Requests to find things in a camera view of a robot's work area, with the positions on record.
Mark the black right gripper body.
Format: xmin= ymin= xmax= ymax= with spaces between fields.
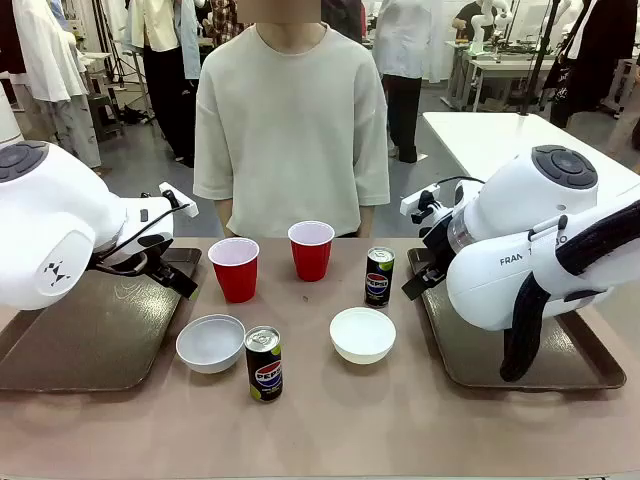
xmin=420 ymin=213 xmax=456 ymax=282

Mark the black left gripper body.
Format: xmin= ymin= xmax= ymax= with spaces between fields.
xmin=141 ymin=248 xmax=177 ymax=284

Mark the person's left forearm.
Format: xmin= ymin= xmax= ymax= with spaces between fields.
xmin=357 ymin=203 xmax=377 ymax=237

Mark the person's right forearm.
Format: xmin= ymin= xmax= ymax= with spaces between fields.
xmin=214 ymin=198 xmax=235 ymax=237

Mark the black Pepsi can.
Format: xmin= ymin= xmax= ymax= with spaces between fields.
xmin=244 ymin=325 xmax=284 ymax=404
xmin=364 ymin=246 xmax=396 ymax=309

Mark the red plastic cup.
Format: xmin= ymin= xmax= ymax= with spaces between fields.
xmin=287 ymin=220 xmax=336 ymax=283
xmin=207 ymin=237 xmax=262 ymax=304

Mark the white bowl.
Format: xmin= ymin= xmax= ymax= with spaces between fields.
xmin=175 ymin=313 xmax=247 ymax=376
xmin=329 ymin=306 xmax=398 ymax=365

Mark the brown plastic tray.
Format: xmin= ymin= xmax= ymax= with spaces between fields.
xmin=0 ymin=246 xmax=204 ymax=394
xmin=406 ymin=246 xmax=628 ymax=391

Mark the white side table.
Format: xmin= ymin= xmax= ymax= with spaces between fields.
xmin=421 ymin=111 xmax=640 ymax=192

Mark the grey plastic stool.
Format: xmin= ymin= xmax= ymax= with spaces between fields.
xmin=86 ymin=93 xmax=125 ymax=143

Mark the white background workbench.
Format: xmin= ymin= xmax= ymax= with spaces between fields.
xmin=443 ymin=38 xmax=559 ymax=114

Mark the person in beige t-shirt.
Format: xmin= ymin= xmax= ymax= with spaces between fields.
xmin=192 ymin=0 xmax=391 ymax=239

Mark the bystander in white shirt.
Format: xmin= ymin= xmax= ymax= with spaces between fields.
xmin=373 ymin=0 xmax=444 ymax=165

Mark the black stand pole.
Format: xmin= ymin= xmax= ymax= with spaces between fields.
xmin=518 ymin=0 xmax=562 ymax=117

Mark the seated background person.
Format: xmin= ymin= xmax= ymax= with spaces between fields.
xmin=451 ymin=0 xmax=484 ymax=42

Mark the mannequin with white garment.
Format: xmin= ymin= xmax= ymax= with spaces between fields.
xmin=11 ymin=0 xmax=104 ymax=171

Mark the hanging black garment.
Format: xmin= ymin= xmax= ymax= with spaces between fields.
xmin=543 ymin=0 xmax=640 ymax=129

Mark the hanging plaid shirt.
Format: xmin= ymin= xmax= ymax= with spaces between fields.
xmin=208 ymin=0 xmax=254 ymax=47

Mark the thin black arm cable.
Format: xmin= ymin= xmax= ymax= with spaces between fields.
xmin=88 ymin=192 xmax=194 ymax=278

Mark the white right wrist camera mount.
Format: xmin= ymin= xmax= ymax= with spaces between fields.
xmin=399 ymin=183 xmax=442 ymax=224

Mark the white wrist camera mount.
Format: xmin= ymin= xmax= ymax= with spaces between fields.
xmin=399 ymin=183 xmax=442 ymax=224
xmin=158 ymin=182 xmax=200 ymax=219

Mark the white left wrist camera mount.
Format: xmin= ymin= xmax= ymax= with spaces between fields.
xmin=158 ymin=182 xmax=200 ymax=219

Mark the black sleeved cable bundle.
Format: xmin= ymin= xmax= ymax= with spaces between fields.
xmin=499 ymin=199 xmax=640 ymax=384

